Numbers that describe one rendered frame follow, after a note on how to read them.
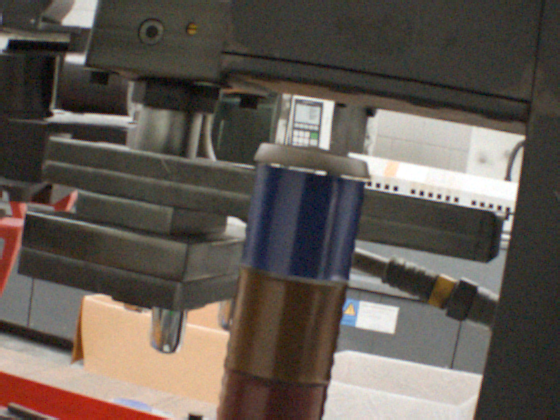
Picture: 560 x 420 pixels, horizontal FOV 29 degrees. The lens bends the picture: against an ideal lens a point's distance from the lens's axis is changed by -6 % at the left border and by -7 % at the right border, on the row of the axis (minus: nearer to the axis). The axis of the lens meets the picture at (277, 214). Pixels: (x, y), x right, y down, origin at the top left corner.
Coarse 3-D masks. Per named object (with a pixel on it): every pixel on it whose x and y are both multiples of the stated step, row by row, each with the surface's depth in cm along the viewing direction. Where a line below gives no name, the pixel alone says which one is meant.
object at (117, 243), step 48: (144, 96) 65; (192, 96) 65; (48, 144) 65; (96, 144) 64; (144, 144) 66; (192, 144) 66; (96, 192) 64; (144, 192) 63; (192, 192) 62; (240, 192) 62; (384, 192) 67; (48, 240) 61; (96, 240) 60; (144, 240) 59; (192, 240) 61; (240, 240) 68; (384, 240) 60; (432, 240) 59; (480, 240) 58; (96, 288) 60; (144, 288) 59; (192, 288) 61
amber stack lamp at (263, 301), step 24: (240, 288) 39; (264, 288) 38; (288, 288) 37; (312, 288) 38; (336, 288) 38; (240, 312) 38; (264, 312) 38; (288, 312) 37; (312, 312) 38; (336, 312) 38; (240, 336) 38; (264, 336) 38; (288, 336) 38; (312, 336) 38; (336, 336) 39; (240, 360) 38; (264, 360) 38; (288, 360) 38; (312, 360) 38
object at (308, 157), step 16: (272, 144) 38; (256, 160) 39; (272, 160) 38; (288, 160) 37; (304, 160) 37; (320, 160) 37; (336, 160) 37; (352, 160) 38; (352, 176) 38; (368, 176) 38
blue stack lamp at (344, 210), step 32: (256, 192) 38; (288, 192) 37; (320, 192) 37; (352, 192) 38; (256, 224) 38; (288, 224) 37; (320, 224) 37; (352, 224) 38; (256, 256) 38; (288, 256) 37; (320, 256) 37; (352, 256) 39
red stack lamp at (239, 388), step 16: (224, 368) 39; (224, 384) 39; (240, 384) 38; (256, 384) 38; (272, 384) 38; (288, 384) 38; (304, 384) 38; (320, 384) 39; (224, 400) 39; (240, 400) 38; (256, 400) 38; (272, 400) 38; (288, 400) 38; (304, 400) 38; (320, 400) 38; (224, 416) 38; (240, 416) 38; (256, 416) 38; (272, 416) 38; (288, 416) 38; (304, 416) 38; (320, 416) 39
